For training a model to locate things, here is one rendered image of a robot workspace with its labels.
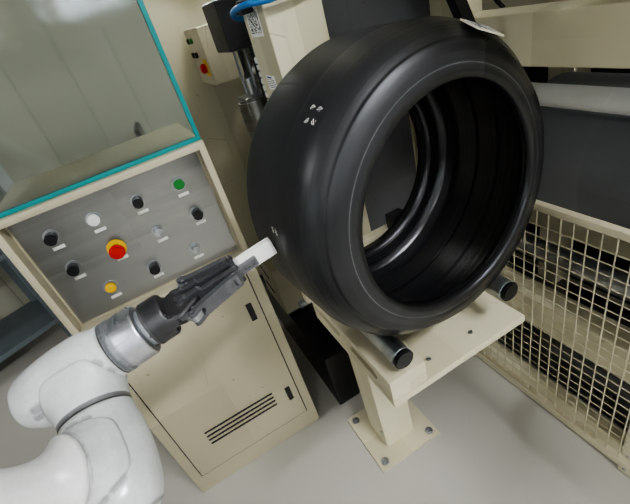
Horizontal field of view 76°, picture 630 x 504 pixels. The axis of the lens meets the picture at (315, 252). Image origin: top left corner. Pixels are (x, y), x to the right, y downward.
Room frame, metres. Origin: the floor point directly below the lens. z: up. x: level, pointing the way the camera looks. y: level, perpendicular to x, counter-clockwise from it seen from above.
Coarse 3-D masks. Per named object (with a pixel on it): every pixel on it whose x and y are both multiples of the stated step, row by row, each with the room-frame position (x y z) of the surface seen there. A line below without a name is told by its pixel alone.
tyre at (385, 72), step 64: (320, 64) 0.66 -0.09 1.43; (384, 64) 0.57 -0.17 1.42; (448, 64) 0.59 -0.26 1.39; (512, 64) 0.64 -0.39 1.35; (256, 128) 0.72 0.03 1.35; (320, 128) 0.54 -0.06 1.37; (384, 128) 0.53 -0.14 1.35; (448, 128) 0.89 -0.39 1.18; (512, 128) 0.75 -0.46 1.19; (256, 192) 0.65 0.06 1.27; (320, 192) 0.51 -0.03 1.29; (448, 192) 0.87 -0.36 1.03; (512, 192) 0.73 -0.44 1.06; (320, 256) 0.50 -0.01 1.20; (384, 256) 0.81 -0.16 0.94; (448, 256) 0.75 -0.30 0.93; (384, 320) 0.50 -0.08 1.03
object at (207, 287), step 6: (228, 270) 0.56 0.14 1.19; (234, 270) 0.55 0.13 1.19; (216, 276) 0.56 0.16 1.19; (222, 276) 0.55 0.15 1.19; (210, 282) 0.55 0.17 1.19; (216, 282) 0.54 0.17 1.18; (198, 288) 0.54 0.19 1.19; (204, 288) 0.54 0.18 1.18; (210, 288) 0.54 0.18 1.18; (186, 294) 0.54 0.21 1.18; (192, 294) 0.53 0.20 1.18; (198, 294) 0.53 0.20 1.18; (204, 294) 0.54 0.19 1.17; (174, 300) 0.53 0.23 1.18; (180, 300) 0.53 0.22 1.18
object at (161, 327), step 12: (192, 288) 0.56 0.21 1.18; (144, 300) 0.54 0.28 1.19; (156, 300) 0.53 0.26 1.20; (168, 300) 0.55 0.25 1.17; (192, 300) 0.52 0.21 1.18; (144, 312) 0.51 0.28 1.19; (156, 312) 0.51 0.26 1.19; (168, 312) 0.52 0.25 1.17; (180, 312) 0.51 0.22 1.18; (144, 324) 0.50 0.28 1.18; (156, 324) 0.50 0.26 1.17; (168, 324) 0.50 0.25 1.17; (180, 324) 0.50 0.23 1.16; (156, 336) 0.49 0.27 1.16; (168, 336) 0.50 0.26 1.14
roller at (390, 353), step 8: (368, 336) 0.60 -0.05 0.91; (376, 336) 0.59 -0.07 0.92; (384, 336) 0.58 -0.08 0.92; (392, 336) 0.57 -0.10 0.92; (376, 344) 0.58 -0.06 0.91; (384, 344) 0.56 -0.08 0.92; (392, 344) 0.55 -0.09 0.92; (400, 344) 0.54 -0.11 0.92; (384, 352) 0.55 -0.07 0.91; (392, 352) 0.53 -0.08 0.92; (400, 352) 0.52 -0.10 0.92; (408, 352) 0.52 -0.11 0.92; (392, 360) 0.52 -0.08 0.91; (400, 360) 0.52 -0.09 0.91; (408, 360) 0.52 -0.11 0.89; (400, 368) 0.52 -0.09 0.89
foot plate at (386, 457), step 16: (352, 416) 1.06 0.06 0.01; (416, 416) 0.98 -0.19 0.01; (368, 432) 0.97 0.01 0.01; (416, 432) 0.91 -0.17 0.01; (432, 432) 0.89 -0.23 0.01; (368, 448) 0.91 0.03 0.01; (384, 448) 0.89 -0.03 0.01; (400, 448) 0.87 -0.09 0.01; (416, 448) 0.85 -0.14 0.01; (384, 464) 0.83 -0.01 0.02
